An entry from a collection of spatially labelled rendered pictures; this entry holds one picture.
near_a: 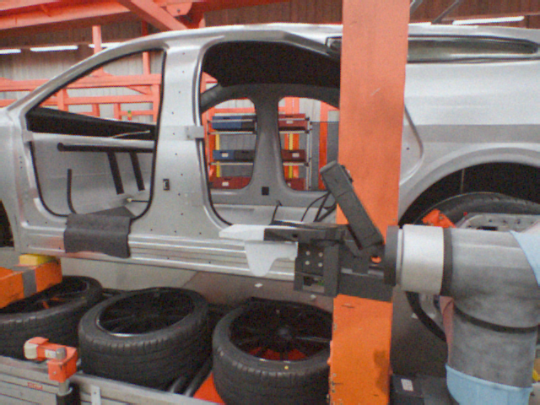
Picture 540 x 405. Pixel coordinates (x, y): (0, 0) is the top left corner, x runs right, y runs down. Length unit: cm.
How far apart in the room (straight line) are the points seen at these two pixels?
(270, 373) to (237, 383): 16
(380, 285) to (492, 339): 11
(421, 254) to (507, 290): 8
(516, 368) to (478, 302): 7
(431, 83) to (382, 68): 58
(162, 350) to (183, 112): 113
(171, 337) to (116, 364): 26
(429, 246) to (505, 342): 11
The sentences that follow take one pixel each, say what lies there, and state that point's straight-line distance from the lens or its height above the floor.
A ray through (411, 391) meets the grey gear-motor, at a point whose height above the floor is 43.
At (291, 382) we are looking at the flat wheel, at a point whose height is 47.
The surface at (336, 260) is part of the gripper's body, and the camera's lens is 38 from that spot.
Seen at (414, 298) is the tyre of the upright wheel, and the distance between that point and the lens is 153.
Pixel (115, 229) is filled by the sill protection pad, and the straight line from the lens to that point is 195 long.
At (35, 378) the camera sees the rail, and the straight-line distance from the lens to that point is 192.
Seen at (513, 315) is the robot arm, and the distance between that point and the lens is 40.
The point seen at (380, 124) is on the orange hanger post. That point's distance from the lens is 90.
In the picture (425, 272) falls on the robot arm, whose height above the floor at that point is 121.
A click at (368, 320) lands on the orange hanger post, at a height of 87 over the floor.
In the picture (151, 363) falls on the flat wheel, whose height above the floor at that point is 40.
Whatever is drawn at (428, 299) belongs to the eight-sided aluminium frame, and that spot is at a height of 78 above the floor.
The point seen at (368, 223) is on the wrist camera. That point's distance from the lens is 39.
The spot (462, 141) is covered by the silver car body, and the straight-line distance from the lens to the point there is 147.
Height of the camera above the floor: 133
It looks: 8 degrees down
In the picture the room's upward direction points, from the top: straight up
